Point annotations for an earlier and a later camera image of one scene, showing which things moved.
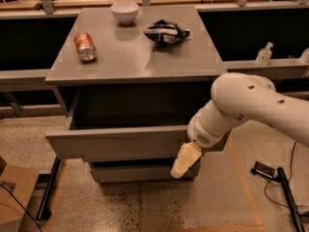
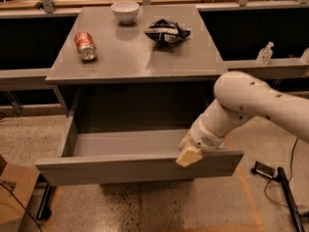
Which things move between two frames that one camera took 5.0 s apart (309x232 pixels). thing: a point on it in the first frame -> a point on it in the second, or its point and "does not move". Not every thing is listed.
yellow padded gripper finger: x=189 y=153 does not move
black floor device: x=263 y=169 does not move
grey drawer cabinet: x=130 y=80 does not move
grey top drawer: x=126 y=124 -> x=125 y=156
